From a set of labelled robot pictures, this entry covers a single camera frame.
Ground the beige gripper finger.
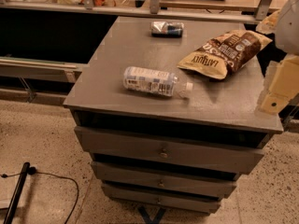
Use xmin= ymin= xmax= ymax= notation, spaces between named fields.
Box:
xmin=258 ymin=54 xmax=299 ymax=114

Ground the blue label plastic bottle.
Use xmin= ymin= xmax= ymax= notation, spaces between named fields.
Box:
xmin=122 ymin=66 xmax=193 ymax=99

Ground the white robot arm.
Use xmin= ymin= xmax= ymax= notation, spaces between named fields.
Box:
xmin=258 ymin=0 xmax=299 ymax=114

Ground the crushed redbull can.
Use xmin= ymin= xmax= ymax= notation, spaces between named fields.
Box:
xmin=150 ymin=21 xmax=184 ymax=37

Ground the brown yellow chip bag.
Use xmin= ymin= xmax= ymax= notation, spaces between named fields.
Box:
xmin=178 ymin=30 xmax=271 ymax=80

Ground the top grey drawer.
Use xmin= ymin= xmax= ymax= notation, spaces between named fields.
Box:
xmin=75 ymin=126 xmax=263 ymax=175

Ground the grey drawer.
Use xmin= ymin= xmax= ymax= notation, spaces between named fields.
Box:
xmin=75 ymin=126 xmax=263 ymax=175
xmin=91 ymin=161 xmax=236 ymax=199
xmin=102 ymin=183 xmax=221 ymax=214

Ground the grey drawer cabinet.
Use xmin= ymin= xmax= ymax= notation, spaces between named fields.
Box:
xmin=64 ymin=17 xmax=283 ymax=203

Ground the middle grey drawer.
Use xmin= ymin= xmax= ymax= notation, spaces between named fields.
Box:
xmin=91 ymin=161 xmax=236 ymax=199

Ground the bottom grey drawer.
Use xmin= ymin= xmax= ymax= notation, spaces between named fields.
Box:
xmin=102 ymin=183 xmax=221 ymax=214

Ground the black pole on floor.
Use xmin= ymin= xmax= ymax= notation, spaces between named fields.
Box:
xmin=3 ymin=162 xmax=30 ymax=224

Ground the metal rail frame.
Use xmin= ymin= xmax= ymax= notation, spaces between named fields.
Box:
xmin=0 ymin=0 xmax=299 ymax=26

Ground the black floor cable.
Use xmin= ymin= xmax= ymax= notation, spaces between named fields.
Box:
xmin=0 ymin=170 xmax=80 ymax=224

